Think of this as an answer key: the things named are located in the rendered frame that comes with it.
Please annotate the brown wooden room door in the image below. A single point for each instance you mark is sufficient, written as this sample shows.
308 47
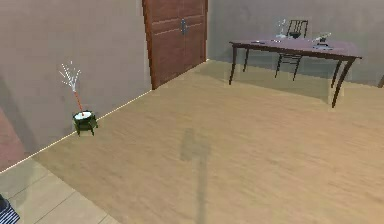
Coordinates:
176 40

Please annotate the dark flat object on table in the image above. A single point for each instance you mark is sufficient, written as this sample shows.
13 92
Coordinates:
258 42

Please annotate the house plant in green pot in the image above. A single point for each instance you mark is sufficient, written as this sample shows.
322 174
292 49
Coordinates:
84 120

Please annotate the clear glass vase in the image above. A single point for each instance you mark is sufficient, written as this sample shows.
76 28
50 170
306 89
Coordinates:
281 29

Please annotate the dark wooden dining table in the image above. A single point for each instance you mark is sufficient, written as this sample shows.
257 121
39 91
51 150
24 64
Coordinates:
300 47

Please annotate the black slatted chair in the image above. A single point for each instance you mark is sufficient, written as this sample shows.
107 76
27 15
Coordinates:
296 28

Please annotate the dark chair leg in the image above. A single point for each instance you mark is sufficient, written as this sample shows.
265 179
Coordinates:
381 81

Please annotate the dark striped object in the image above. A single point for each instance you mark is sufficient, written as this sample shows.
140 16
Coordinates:
6 211

